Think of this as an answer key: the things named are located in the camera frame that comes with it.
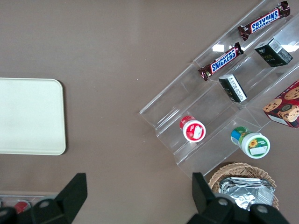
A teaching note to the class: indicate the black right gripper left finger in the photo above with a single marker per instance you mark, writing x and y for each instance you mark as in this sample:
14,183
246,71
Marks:
67,200

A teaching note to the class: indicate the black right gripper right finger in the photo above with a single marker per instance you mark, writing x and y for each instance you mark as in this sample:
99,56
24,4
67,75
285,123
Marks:
205,200

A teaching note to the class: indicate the light wicker basket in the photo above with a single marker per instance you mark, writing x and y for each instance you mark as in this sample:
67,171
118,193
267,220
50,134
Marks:
233,168

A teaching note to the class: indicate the cream plastic tray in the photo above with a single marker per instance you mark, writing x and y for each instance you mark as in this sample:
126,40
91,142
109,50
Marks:
30,116

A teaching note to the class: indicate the clear acrylic bottle rack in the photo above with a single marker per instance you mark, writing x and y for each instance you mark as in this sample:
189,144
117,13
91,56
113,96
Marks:
35,197

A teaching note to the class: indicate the silver foil container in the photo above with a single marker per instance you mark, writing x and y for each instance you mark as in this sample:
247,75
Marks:
245,193

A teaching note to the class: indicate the red bottle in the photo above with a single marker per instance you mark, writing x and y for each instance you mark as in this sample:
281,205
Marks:
21,206

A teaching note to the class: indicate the red-lidded white cup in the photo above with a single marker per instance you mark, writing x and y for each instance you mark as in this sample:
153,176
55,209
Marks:
194,131

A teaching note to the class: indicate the green-lidded sunflower cup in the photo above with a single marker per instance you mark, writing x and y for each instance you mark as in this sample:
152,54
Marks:
254,144

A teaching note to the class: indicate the clear acrylic stepped shelf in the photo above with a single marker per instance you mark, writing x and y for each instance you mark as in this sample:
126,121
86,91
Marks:
177,98

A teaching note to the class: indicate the small dark green box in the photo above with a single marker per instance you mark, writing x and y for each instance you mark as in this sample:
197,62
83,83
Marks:
273,54
233,88

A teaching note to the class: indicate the red chocolate chip cookie box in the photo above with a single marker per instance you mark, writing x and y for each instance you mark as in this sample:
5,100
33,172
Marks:
285,105

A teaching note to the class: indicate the Snickers chocolate bar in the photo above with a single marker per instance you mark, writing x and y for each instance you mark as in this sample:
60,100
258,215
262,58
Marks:
222,61
264,22

